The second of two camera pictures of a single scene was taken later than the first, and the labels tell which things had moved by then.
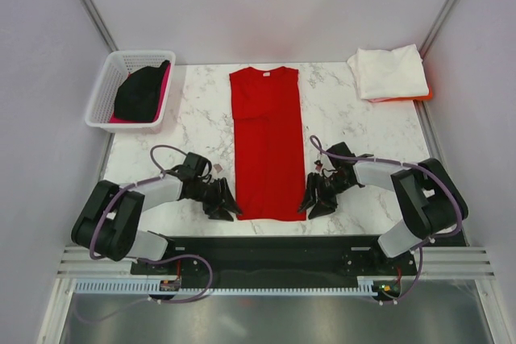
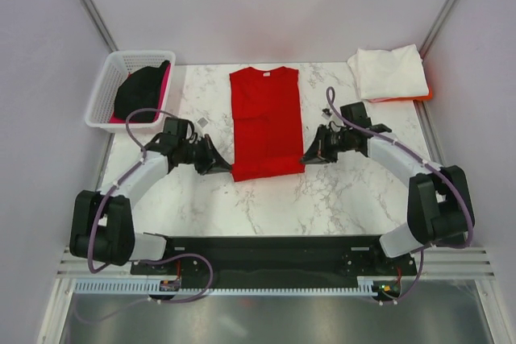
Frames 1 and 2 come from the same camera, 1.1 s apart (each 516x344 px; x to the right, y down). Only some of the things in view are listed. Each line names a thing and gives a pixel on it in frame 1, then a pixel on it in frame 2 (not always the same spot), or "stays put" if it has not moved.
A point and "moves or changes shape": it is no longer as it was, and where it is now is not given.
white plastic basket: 117,66 stays put
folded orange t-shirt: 420,97 stays put
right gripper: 323,208 -> 321,144
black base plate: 276,258 stays put
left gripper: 229,203 -> 218,163
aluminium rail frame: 471,263 stays put
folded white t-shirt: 390,73 stays put
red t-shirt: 268,141 moves or changes shape
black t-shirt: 137,97 stays put
